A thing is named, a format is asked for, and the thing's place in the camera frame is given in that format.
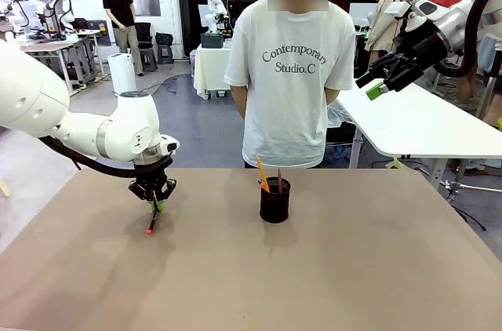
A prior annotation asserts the grey plastic stool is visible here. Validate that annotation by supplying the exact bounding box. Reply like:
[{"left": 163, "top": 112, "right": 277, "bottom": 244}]
[{"left": 138, "top": 48, "right": 159, "bottom": 73}]

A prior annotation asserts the yellow pencil with eraser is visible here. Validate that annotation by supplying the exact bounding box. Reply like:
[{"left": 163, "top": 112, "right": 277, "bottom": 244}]
[{"left": 256, "top": 155, "right": 272, "bottom": 193}]

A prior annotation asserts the black equipment box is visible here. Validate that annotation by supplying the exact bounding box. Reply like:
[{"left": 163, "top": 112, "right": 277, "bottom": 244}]
[{"left": 200, "top": 31, "right": 226, "bottom": 49}]

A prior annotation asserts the black office chair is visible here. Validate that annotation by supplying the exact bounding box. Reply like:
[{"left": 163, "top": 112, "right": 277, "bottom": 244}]
[{"left": 133, "top": 21, "right": 154, "bottom": 50}]

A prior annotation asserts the white rounded table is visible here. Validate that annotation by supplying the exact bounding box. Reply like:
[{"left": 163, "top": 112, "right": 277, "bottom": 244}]
[{"left": 336, "top": 78, "right": 502, "bottom": 160}]

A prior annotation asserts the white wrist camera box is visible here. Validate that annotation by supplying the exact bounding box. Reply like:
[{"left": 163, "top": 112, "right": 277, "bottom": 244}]
[{"left": 385, "top": 0, "right": 413, "bottom": 21}]

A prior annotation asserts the table with cream cloth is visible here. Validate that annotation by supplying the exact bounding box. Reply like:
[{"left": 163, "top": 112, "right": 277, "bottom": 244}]
[{"left": 192, "top": 43, "right": 233, "bottom": 101}]

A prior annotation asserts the black marker with pink ends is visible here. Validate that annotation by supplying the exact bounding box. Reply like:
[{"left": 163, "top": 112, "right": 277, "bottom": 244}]
[{"left": 145, "top": 199, "right": 162, "bottom": 235}]

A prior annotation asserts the white height desk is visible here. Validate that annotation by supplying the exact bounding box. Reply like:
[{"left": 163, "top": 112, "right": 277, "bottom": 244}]
[{"left": 69, "top": 28, "right": 105, "bottom": 84}]

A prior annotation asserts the black stacked stool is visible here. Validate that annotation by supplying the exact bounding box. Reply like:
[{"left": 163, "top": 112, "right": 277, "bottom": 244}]
[{"left": 155, "top": 31, "right": 175, "bottom": 66}]

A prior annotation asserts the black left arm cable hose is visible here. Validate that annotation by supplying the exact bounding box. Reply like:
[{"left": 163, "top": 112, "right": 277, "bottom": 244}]
[{"left": 38, "top": 133, "right": 174, "bottom": 182}]

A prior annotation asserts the person in white t-shirt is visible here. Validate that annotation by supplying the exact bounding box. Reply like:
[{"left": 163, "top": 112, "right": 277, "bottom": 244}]
[{"left": 224, "top": 0, "right": 356, "bottom": 169}]

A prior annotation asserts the clear plastic bag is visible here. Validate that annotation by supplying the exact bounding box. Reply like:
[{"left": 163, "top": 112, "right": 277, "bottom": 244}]
[{"left": 326, "top": 104, "right": 344, "bottom": 129}]

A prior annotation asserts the black floor cable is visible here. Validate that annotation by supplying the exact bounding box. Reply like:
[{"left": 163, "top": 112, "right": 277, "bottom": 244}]
[{"left": 150, "top": 73, "right": 194, "bottom": 96}]

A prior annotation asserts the black mesh pen holder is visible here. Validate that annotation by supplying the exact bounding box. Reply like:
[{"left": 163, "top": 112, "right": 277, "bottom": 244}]
[{"left": 259, "top": 176, "right": 293, "bottom": 224}]

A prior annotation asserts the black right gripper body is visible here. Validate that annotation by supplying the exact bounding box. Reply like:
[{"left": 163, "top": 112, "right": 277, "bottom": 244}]
[{"left": 407, "top": 31, "right": 453, "bottom": 71}]

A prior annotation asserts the mannequin in beige coat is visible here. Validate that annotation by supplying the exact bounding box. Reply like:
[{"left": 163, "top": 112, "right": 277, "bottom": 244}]
[{"left": 364, "top": 0, "right": 419, "bottom": 54}]

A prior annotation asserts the black light stand base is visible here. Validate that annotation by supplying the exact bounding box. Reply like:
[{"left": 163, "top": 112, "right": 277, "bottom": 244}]
[{"left": 440, "top": 179, "right": 488, "bottom": 232}]

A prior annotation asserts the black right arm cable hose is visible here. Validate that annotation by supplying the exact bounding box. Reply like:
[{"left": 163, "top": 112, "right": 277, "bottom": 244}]
[{"left": 432, "top": 0, "right": 502, "bottom": 79}]

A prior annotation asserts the white air purifier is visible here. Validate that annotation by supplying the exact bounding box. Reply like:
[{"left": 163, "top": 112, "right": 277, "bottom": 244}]
[{"left": 107, "top": 53, "right": 139, "bottom": 96}]

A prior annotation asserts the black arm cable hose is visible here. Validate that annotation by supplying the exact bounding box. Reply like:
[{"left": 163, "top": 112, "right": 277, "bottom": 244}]
[
  {"left": 38, "top": 133, "right": 174, "bottom": 182},
  {"left": 432, "top": 0, "right": 502, "bottom": 79}
]

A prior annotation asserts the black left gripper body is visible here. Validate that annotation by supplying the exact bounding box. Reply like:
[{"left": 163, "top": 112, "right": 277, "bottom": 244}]
[{"left": 133, "top": 158, "right": 174, "bottom": 191}]

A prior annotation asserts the man in black t-shirt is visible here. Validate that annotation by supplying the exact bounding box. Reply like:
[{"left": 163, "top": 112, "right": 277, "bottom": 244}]
[{"left": 102, "top": 0, "right": 146, "bottom": 78}]

